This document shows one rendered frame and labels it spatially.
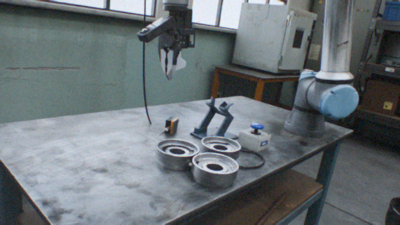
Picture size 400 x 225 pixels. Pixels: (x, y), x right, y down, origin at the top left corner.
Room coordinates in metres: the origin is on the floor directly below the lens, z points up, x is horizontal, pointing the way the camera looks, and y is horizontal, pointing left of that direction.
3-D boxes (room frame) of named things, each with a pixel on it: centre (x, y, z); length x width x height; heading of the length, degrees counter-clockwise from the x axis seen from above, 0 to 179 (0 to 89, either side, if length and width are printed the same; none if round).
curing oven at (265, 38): (3.28, -0.66, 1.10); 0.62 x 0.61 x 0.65; 139
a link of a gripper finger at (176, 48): (0.89, 0.11, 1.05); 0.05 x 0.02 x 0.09; 44
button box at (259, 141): (0.88, -0.17, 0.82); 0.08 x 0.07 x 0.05; 139
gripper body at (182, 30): (0.92, 0.11, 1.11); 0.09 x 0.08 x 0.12; 134
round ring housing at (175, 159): (0.69, 0.05, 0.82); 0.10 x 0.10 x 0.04
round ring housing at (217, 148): (0.75, -0.06, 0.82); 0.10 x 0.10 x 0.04
